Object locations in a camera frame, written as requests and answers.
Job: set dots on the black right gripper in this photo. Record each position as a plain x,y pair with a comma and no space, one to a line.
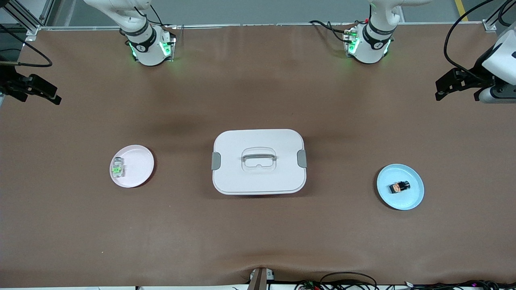
9,83

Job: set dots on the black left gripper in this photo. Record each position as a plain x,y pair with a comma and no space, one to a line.
474,77

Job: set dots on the small green-labelled bottle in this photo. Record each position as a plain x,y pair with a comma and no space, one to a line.
117,168

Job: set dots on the pink round plate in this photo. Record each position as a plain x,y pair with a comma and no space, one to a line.
139,167

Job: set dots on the light blue round plate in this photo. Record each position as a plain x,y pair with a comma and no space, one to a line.
403,199

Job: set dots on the white lidded box grey latches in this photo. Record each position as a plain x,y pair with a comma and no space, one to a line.
258,179

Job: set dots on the brown table mat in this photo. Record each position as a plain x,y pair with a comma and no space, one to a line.
258,233

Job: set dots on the aluminium frame profile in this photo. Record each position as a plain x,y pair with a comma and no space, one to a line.
489,26
32,29

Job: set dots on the silver table edge rail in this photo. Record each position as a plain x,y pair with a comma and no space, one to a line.
262,25

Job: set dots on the metal table edge bracket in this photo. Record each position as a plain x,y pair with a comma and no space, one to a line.
260,280

